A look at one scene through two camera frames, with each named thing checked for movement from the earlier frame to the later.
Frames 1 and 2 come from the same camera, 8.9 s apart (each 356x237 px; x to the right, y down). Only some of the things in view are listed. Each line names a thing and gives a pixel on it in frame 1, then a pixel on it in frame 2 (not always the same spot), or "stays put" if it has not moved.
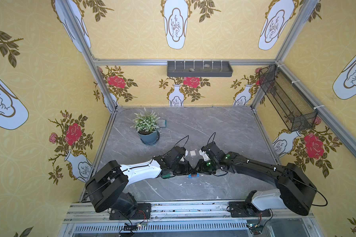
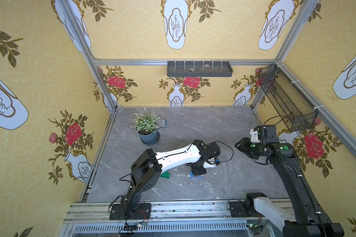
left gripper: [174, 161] -> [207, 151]
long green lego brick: [167, 176] stays put
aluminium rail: [193, 219] stays put
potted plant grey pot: [146, 124] stays put
